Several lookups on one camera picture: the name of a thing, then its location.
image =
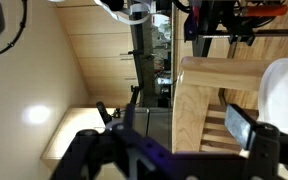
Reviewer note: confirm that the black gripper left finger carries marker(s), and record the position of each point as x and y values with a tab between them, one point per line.
129	115

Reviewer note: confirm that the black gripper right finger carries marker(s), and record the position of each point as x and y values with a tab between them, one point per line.
240	125

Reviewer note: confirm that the wooden chair right side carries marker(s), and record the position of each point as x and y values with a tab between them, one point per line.
198	115

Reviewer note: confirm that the black camera on stand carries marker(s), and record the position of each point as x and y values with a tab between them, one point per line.
106	117

